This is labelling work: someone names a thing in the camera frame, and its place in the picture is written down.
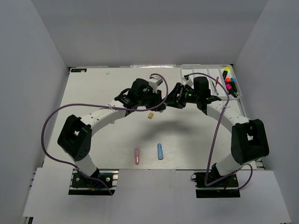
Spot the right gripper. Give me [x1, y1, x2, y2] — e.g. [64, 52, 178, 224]
[163, 83, 199, 109]

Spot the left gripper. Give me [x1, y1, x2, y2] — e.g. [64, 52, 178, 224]
[137, 88, 166, 112]

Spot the small brown eraser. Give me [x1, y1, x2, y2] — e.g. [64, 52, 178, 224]
[148, 113, 154, 119]

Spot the pink highlighter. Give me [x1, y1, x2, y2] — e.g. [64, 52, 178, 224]
[226, 84, 234, 95]

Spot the blue stapler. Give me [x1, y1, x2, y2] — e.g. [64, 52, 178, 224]
[157, 143, 164, 160]

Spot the yellow highlighter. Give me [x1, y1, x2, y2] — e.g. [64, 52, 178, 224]
[222, 67, 229, 79]

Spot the pink stapler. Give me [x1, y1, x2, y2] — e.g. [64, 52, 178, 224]
[134, 148, 140, 165]

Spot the blue highlighter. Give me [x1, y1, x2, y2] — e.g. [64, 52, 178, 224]
[230, 78, 237, 92]

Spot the blue pen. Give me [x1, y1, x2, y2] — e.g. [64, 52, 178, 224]
[212, 81, 219, 96]

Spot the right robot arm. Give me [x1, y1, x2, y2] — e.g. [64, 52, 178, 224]
[166, 77, 270, 186]

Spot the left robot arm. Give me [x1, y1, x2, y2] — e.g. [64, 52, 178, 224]
[57, 74, 165, 186]

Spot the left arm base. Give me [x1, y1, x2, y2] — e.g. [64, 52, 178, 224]
[68, 169, 119, 196]

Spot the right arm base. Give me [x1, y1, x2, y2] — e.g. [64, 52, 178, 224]
[191, 172, 241, 199]

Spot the white divided tray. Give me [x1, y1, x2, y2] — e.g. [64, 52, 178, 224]
[180, 64, 242, 100]

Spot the blue label sticker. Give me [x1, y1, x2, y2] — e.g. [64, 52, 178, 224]
[71, 69, 87, 73]

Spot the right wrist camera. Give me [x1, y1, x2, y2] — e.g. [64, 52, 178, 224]
[182, 75, 193, 87]

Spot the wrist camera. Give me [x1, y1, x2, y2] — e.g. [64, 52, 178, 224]
[148, 74, 163, 93]
[182, 75, 193, 87]

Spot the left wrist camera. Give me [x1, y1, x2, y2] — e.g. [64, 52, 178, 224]
[148, 74, 163, 93]

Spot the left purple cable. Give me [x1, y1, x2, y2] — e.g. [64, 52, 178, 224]
[40, 73, 169, 196]

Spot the purple cable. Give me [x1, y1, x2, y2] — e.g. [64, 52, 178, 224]
[186, 73, 253, 191]
[40, 73, 169, 196]

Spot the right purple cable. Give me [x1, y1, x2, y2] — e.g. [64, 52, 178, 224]
[186, 73, 253, 191]

